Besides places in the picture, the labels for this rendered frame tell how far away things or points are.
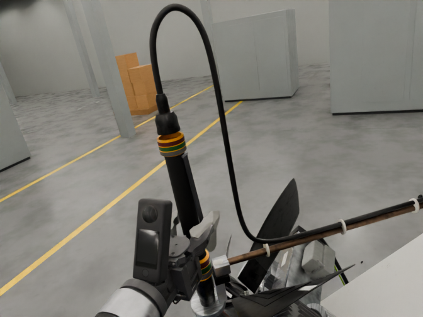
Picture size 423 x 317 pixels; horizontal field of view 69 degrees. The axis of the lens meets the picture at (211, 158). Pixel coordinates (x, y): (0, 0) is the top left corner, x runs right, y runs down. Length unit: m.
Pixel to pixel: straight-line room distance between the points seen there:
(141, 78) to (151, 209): 8.18
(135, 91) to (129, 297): 8.50
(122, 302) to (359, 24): 5.66
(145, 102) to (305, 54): 6.67
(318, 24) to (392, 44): 6.93
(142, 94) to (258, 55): 3.24
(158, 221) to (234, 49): 7.58
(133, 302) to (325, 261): 0.67
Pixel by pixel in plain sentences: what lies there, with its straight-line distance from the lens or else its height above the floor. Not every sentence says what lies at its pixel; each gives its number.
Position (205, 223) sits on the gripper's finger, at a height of 1.51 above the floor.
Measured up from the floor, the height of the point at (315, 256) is 1.16.
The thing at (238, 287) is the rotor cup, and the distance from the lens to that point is 0.80.
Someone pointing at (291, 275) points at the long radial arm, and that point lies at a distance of 0.96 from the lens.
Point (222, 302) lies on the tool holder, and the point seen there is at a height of 1.31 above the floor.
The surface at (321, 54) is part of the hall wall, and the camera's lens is 12.68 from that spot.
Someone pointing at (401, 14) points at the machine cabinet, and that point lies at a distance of 5.87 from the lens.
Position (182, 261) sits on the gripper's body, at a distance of 0.48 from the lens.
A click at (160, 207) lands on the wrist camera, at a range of 0.44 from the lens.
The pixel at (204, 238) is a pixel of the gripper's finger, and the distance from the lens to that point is 0.50.
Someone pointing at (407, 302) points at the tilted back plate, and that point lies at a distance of 0.74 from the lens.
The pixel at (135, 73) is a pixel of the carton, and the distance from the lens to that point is 8.68.
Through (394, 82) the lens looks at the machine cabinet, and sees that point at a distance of 6.00.
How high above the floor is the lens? 1.81
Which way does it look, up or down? 22 degrees down
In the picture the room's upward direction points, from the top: 10 degrees counter-clockwise
